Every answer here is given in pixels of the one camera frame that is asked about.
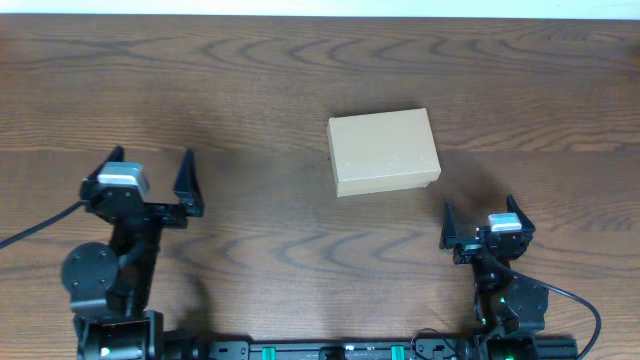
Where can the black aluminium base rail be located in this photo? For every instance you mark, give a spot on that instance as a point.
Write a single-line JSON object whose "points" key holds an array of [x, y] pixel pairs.
{"points": [[418, 349]]}

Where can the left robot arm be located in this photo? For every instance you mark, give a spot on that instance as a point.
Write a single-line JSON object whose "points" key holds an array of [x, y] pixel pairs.
{"points": [[110, 283]]}

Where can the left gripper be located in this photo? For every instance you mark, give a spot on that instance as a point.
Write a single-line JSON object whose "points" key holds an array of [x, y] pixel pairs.
{"points": [[156, 211]]}

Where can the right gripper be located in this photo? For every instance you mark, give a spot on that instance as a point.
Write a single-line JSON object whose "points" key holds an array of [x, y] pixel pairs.
{"points": [[470, 245]]}

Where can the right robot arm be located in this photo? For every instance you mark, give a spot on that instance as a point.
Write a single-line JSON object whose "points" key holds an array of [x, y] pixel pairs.
{"points": [[511, 309]]}

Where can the cardboard box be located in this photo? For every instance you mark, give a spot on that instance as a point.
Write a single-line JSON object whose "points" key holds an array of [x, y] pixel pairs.
{"points": [[382, 152]]}

